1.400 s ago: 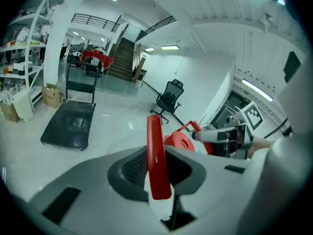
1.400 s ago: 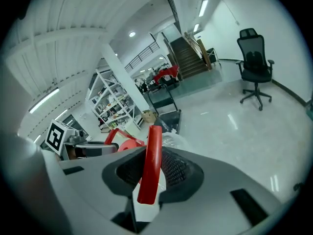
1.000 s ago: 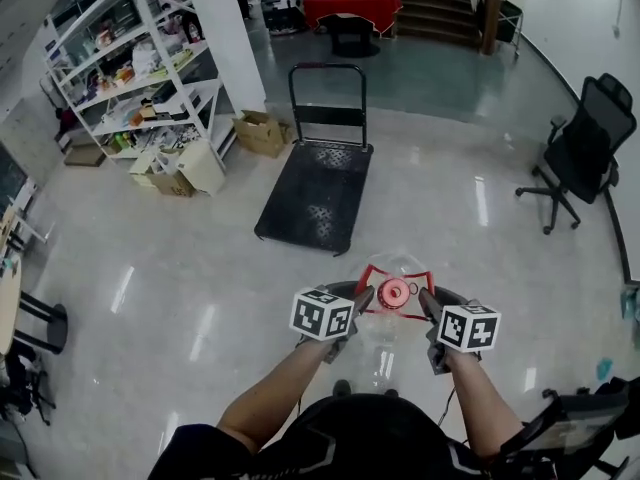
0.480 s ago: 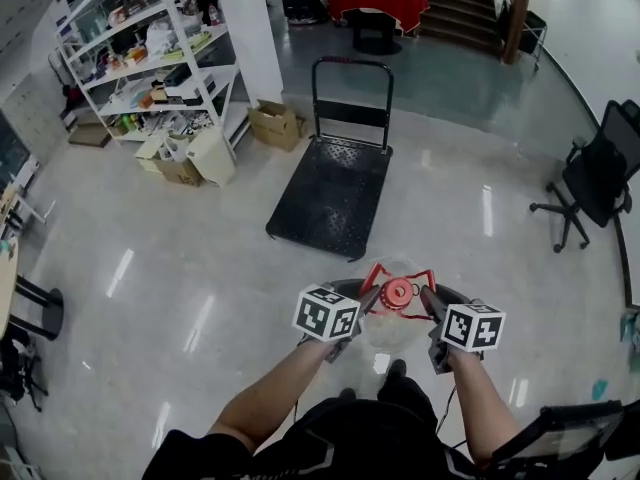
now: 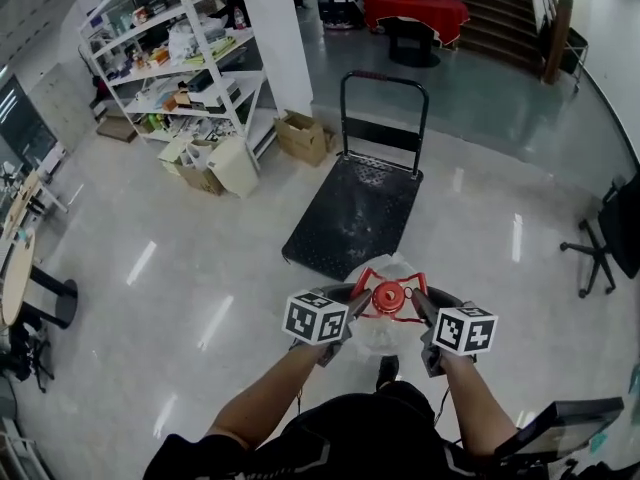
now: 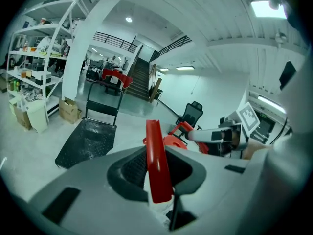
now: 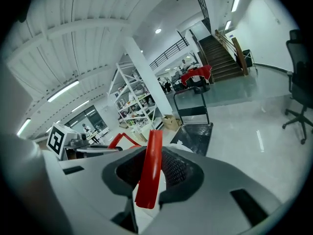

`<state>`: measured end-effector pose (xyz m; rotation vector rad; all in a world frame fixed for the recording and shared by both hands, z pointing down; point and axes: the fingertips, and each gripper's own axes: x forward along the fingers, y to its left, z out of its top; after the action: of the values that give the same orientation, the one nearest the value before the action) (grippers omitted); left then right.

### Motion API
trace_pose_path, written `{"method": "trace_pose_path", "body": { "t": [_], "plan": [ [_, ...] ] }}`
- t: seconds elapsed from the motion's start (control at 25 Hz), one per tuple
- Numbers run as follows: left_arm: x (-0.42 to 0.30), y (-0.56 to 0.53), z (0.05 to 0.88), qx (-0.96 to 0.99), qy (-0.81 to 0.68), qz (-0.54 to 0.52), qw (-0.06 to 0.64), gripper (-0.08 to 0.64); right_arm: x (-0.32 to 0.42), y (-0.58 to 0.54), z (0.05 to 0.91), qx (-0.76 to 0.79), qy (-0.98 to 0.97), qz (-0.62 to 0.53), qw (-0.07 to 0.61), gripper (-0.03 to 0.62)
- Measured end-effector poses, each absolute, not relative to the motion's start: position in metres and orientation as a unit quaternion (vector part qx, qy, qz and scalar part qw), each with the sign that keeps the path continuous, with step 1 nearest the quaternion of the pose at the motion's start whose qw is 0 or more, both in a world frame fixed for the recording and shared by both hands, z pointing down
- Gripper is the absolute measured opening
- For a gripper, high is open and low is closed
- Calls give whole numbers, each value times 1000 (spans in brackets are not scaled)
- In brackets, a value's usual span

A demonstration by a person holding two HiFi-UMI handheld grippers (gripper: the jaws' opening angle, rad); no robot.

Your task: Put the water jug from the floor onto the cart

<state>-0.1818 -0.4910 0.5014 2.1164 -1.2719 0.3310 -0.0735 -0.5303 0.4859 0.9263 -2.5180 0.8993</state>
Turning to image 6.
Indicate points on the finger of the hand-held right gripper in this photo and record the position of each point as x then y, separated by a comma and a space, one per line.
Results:
203, 135

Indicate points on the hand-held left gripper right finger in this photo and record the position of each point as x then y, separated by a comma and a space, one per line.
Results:
215, 180

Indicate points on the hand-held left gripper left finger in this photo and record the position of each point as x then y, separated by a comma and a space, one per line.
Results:
85, 180

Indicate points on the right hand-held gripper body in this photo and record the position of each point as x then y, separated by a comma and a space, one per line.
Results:
248, 117

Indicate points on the black platform trolley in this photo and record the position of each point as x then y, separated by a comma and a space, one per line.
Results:
85, 143

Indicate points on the person's right forearm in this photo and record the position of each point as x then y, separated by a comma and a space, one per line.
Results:
256, 150

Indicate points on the black office chair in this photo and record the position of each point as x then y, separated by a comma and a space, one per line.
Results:
192, 112

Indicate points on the long ceiling tube light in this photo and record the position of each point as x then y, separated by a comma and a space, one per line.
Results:
271, 103
185, 68
164, 69

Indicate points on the black bin on metal stand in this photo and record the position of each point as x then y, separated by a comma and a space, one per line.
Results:
156, 94

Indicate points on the open cardboard box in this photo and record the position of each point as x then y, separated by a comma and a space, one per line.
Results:
68, 111

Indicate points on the cream plastic bin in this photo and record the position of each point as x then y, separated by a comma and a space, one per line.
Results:
38, 117

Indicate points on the dark staircase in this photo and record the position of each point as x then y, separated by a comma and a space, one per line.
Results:
140, 79

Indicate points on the printed cardboard box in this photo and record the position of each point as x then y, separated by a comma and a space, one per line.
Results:
23, 119

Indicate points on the black balcony railing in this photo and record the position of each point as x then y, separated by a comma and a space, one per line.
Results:
171, 46
115, 41

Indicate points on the red cloth table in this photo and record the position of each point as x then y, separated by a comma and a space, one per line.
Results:
117, 76

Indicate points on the square ceiling light panel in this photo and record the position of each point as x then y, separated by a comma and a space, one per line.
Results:
265, 10

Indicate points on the white metal shelving rack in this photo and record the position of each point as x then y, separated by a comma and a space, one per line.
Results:
45, 65

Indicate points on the round ceiling light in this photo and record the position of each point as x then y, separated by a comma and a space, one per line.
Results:
128, 19

